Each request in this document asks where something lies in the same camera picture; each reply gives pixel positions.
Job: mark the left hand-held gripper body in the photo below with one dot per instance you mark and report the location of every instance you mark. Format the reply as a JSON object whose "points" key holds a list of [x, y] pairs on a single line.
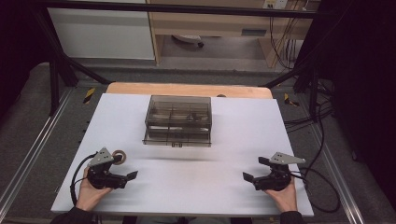
{"points": [[101, 178]]}

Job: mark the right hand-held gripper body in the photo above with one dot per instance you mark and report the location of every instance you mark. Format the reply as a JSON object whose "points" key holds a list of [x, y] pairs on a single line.
{"points": [[275, 180]]}

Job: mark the brown tape roll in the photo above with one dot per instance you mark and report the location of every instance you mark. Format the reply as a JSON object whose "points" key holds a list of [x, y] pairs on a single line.
{"points": [[122, 155]]}

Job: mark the smoky clear plastic organizer box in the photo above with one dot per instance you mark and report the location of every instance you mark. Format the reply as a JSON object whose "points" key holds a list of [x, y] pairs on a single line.
{"points": [[177, 121]]}

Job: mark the person's right hand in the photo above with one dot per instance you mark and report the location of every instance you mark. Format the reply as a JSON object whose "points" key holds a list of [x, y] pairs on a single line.
{"points": [[285, 197]]}

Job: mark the person's left hand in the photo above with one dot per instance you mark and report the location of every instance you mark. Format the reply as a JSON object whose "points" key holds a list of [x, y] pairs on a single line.
{"points": [[90, 196]]}

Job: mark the yellow black floor marker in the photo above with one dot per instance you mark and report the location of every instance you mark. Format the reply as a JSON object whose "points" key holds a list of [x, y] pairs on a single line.
{"points": [[290, 100], [88, 95]]}

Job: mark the white cabinet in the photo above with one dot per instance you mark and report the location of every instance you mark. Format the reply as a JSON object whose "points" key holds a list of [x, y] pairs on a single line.
{"points": [[101, 32]]}

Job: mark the office chair base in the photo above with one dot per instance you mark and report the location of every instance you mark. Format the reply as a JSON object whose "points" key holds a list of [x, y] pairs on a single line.
{"points": [[188, 39]]}

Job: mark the light wooden desk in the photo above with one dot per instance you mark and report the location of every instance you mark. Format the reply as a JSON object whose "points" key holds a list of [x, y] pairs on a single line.
{"points": [[218, 25]]}

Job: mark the aluminium floor rail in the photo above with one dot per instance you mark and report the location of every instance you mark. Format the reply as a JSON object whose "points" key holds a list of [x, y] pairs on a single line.
{"points": [[29, 155], [334, 168]]}

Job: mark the black metal frame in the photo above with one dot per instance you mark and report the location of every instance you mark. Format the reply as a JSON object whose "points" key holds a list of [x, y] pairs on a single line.
{"points": [[56, 74]]}

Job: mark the white wall socket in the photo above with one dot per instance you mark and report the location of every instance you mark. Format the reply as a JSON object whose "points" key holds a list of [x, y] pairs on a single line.
{"points": [[275, 3]]}

